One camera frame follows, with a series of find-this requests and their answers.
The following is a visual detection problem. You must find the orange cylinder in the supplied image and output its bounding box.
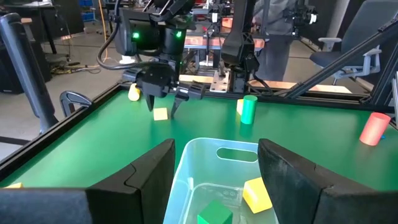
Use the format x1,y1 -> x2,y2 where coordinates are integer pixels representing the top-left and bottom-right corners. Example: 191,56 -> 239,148
359,111 -> 392,147

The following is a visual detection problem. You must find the person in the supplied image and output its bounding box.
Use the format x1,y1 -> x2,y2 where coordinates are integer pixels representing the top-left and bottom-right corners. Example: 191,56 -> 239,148
253,0 -> 299,82

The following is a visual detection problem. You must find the black frame strut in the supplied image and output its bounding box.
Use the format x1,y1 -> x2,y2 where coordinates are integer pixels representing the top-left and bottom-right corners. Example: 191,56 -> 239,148
368,51 -> 398,106
283,18 -> 398,100

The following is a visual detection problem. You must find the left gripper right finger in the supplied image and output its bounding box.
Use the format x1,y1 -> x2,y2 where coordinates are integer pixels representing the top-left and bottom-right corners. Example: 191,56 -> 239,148
257,138 -> 398,224

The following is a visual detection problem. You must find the black desk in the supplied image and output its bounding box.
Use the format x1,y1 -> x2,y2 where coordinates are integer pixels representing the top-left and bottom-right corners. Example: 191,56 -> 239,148
0,2 -> 85,55

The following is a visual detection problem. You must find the small yellow cube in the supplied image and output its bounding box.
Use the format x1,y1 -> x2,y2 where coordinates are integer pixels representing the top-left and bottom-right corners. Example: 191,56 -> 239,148
152,107 -> 169,121

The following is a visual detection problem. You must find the metal table clamp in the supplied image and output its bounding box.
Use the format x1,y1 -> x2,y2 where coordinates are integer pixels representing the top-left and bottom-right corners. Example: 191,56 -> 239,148
58,90 -> 93,118

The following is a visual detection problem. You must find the grey office chair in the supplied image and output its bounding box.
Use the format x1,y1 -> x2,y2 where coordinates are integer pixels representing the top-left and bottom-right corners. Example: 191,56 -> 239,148
309,6 -> 392,86

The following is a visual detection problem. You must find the green cube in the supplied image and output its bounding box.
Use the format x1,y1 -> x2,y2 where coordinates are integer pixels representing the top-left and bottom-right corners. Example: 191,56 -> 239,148
197,200 -> 234,224

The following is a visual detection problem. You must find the green table mat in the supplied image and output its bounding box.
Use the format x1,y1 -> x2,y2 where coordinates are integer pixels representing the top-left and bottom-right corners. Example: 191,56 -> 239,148
0,89 -> 398,224

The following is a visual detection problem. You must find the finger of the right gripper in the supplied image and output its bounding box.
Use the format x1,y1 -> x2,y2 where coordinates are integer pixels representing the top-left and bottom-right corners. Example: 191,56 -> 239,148
144,92 -> 156,113
169,95 -> 188,120

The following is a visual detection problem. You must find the black table frame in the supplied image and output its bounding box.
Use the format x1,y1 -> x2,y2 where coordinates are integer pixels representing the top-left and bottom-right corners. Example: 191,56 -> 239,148
0,80 -> 398,183

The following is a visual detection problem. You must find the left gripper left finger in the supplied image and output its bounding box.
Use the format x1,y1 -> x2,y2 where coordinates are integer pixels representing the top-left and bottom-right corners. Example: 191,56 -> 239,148
0,138 -> 177,224

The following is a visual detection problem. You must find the metal mounting plate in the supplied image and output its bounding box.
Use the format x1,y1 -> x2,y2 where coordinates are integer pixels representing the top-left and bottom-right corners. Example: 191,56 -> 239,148
210,70 -> 231,93

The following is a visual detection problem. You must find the black floor stand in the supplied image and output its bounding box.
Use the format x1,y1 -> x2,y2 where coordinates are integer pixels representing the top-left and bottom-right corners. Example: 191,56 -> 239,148
0,12 -> 59,135

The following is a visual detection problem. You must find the wooden workbench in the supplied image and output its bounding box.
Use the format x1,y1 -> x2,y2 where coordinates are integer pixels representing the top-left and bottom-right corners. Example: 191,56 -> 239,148
183,34 -> 267,52

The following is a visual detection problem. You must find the green cylinder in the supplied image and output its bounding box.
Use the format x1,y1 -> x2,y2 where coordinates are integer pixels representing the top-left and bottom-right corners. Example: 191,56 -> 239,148
240,95 -> 259,126

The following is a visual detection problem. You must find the yellow hanging cable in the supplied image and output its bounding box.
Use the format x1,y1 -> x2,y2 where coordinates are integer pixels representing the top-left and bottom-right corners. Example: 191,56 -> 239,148
98,0 -> 109,62

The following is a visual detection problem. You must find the clear plastic bin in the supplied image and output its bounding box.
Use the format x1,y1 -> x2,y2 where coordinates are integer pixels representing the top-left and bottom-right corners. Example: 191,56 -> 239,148
163,137 -> 279,224

